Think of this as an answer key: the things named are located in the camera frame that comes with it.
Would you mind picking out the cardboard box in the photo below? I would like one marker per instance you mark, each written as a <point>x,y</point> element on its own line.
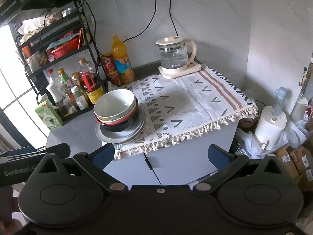
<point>298,163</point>

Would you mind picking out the beige kettle base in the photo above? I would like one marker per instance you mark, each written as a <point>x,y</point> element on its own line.
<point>190,68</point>

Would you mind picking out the white thermos jug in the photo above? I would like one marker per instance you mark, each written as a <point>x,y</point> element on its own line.
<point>269,128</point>

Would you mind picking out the small white cap jar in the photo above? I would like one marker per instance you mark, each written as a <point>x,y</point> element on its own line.
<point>81,102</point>

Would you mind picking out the red drink cans stack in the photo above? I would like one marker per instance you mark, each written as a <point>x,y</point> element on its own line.
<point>111,70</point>

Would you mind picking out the white bowl yellow band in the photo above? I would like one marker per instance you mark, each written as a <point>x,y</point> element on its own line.
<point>117,119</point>

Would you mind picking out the red and black bowl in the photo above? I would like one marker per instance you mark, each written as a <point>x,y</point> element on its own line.
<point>121,124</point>

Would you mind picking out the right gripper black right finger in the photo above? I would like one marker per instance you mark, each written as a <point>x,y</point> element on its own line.
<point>227,166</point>

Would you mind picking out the green label sauce bottle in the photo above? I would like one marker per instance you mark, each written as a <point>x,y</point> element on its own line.
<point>66,82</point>

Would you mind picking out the green carton box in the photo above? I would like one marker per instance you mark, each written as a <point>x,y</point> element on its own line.
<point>48,115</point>

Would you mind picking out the dark soy sauce bottle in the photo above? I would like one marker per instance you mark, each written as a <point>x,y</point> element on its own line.
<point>91,83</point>

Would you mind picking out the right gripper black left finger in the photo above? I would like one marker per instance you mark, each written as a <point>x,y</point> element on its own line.
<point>94,164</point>

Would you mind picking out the white oil spray bottle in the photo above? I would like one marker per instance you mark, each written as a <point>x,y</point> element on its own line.
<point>61,101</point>

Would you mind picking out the large white flower plate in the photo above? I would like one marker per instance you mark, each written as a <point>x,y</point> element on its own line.
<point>123,136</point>

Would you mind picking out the person's left hand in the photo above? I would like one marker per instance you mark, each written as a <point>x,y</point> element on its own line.
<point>9,205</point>

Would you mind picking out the blue plastic water bottle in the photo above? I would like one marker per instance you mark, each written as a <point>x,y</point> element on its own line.
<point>279,101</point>

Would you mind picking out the red plastic basket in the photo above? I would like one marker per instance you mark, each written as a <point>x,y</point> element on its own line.
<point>66,48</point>

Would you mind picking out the glass electric kettle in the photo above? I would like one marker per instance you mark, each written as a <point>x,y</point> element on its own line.
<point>176,52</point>

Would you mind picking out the orange juice bottle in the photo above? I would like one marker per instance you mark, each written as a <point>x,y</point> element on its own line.
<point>122,61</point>

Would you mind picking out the white ceramic bowl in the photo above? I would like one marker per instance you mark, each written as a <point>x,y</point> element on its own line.
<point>114,104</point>

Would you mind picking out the patterned fringed table cloth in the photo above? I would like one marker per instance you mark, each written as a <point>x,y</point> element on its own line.
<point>184,108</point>

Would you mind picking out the black metal shelf rack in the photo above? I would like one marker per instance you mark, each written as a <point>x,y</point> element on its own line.
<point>56,42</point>

